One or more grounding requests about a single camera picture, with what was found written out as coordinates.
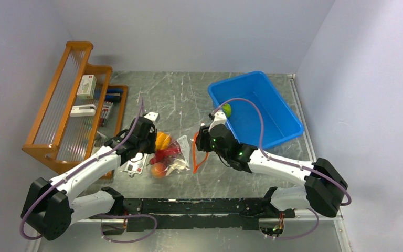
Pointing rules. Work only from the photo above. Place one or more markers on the red fake chili pepper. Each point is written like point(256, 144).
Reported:
point(160, 155)

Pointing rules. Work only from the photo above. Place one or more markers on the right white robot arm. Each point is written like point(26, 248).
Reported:
point(318, 185)

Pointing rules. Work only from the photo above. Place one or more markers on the fake mushroom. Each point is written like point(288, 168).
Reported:
point(177, 165)

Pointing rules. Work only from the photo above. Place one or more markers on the white blister pack card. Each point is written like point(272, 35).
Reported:
point(135, 165)

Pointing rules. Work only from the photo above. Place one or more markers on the fake peach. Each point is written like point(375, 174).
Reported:
point(159, 170)

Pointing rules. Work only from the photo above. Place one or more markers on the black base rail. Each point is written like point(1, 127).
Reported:
point(165, 213)

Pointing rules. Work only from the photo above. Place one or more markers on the blue plastic bin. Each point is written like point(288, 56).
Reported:
point(259, 113)

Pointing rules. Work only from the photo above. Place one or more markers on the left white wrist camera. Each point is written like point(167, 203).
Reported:
point(153, 116)

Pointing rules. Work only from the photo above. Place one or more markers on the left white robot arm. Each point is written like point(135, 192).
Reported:
point(51, 206)

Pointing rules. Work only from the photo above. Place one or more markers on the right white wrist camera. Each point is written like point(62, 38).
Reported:
point(218, 118)

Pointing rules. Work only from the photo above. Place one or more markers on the green fake fruit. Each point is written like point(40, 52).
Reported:
point(227, 109)

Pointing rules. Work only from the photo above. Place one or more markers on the white flat device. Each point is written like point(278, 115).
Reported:
point(87, 110)

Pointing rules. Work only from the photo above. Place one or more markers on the white box with red label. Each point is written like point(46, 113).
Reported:
point(87, 87)

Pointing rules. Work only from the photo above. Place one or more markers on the orange wooden rack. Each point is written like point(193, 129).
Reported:
point(59, 141)

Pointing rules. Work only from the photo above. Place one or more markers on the blue marker pens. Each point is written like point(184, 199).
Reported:
point(114, 95)

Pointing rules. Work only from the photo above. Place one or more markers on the yellow fake bell pepper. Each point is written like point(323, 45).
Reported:
point(163, 140)

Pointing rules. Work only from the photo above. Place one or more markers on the clear zip top bag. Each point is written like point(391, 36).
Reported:
point(188, 152)

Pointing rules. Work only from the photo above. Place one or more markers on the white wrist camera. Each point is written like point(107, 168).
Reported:
point(218, 118)
point(153, 116)

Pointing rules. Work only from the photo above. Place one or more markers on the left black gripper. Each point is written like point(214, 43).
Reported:
point(150, 149)

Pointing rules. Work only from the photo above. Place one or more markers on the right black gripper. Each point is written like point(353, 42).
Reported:
point(202, 138)

